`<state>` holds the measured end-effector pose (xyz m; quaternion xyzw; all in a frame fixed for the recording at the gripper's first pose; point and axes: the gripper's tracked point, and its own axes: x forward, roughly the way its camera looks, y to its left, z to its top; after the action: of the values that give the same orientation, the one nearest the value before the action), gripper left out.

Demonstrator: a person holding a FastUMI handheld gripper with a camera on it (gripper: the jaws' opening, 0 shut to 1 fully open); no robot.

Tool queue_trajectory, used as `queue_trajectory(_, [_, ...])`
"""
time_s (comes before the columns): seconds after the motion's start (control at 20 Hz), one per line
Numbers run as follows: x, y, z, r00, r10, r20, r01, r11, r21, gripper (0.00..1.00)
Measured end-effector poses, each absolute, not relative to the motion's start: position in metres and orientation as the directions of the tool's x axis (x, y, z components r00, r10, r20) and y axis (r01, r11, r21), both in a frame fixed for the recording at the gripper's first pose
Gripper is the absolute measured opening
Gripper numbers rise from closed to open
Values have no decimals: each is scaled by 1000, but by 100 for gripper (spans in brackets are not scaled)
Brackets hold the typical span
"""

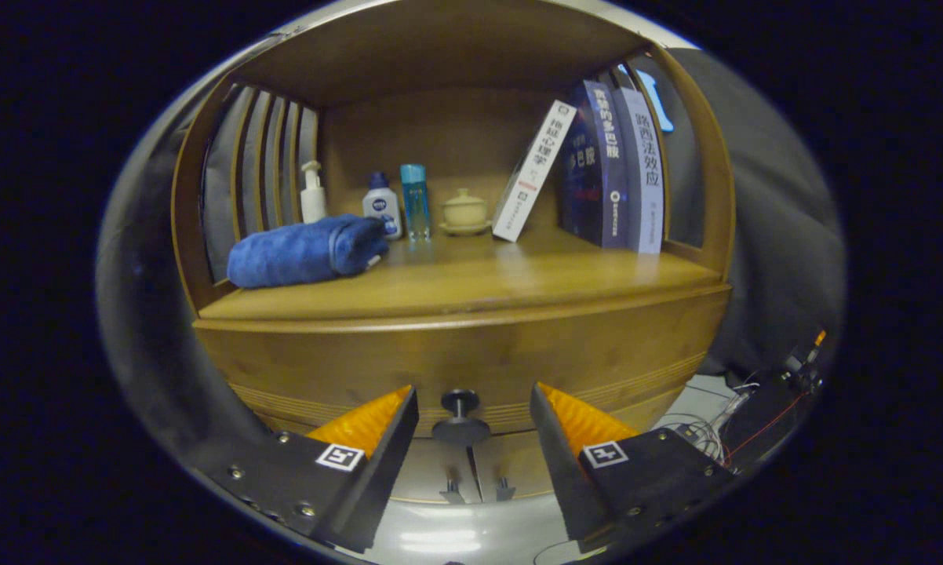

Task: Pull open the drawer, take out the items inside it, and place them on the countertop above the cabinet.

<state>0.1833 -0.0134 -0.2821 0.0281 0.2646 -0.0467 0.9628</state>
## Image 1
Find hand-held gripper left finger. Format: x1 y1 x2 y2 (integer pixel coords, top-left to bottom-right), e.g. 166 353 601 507
193 385 421 554

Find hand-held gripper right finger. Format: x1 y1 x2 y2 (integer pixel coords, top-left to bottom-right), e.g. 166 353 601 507
530 382 737 555

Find wooden drawer with black knob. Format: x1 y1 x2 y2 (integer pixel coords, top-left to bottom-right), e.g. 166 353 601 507
193 284 733 448

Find wooden cabinet door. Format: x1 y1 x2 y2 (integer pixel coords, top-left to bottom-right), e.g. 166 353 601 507
389 436 482 505
471 428 568 501

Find wooden countertop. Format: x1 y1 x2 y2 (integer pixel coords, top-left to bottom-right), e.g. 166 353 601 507
198 226 723 321

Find wooden cabinet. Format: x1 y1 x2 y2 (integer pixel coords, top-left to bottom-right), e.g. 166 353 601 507
171 0 735 505

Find black device with orange tip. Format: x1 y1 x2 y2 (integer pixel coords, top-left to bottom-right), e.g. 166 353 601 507
719 330 827 472

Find blue folded towel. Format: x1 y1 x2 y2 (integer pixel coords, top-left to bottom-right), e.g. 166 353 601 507
227 214 390 290

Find white lotion bottle blue cap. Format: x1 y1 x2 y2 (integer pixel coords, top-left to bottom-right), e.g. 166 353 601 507
362 172 403 240

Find beige lidded teacup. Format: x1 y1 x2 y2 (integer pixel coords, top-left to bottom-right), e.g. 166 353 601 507
439 188 492 237

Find clear blue bottle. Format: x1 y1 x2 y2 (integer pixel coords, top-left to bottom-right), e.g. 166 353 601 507
399 163 431 241

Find white pump bottle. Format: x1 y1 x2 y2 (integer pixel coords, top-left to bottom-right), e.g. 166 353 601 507
300 161 328 224

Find white book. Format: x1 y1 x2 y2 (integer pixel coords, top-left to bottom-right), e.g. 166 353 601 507
492 100 577 242

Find dark blue book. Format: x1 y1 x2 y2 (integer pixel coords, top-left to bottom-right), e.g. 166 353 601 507
559 80 631 250

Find pale lavender book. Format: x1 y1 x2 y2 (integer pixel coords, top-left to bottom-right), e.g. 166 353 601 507
613 86 665 255

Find tangle of floor cables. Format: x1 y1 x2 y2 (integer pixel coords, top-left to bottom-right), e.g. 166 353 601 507
652 375 759 465

